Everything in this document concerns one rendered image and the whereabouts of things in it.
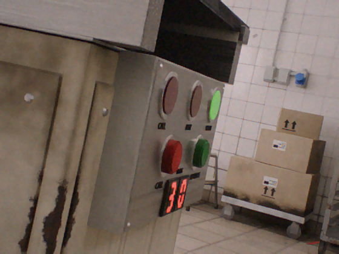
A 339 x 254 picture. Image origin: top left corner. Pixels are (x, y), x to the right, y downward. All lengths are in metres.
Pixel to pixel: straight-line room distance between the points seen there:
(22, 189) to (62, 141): 0.04
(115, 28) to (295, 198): 3.84
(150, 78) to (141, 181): 0.08
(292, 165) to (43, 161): 3.88
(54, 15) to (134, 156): 0.12
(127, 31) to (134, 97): 0.06
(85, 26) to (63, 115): 0.06
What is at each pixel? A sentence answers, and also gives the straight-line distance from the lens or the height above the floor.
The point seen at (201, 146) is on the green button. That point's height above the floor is 0.77.
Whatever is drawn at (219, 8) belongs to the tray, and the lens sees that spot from 0.59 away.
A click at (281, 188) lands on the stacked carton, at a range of 4.22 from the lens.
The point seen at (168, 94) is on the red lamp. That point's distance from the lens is 0.46.
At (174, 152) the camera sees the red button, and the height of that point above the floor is 0.77.
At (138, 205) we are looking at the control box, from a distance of 0.47.
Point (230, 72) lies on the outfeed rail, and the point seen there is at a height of 0.85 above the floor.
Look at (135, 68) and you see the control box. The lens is 0.44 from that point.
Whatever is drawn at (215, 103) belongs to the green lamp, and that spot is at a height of 0.81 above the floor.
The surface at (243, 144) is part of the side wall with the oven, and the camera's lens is 4.80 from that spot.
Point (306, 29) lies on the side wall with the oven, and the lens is 4.76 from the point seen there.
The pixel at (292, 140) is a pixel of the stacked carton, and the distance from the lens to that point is 4.26.
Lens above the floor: 0.81
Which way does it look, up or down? 3 degrees down
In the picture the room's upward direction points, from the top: 12 degrees clockwise
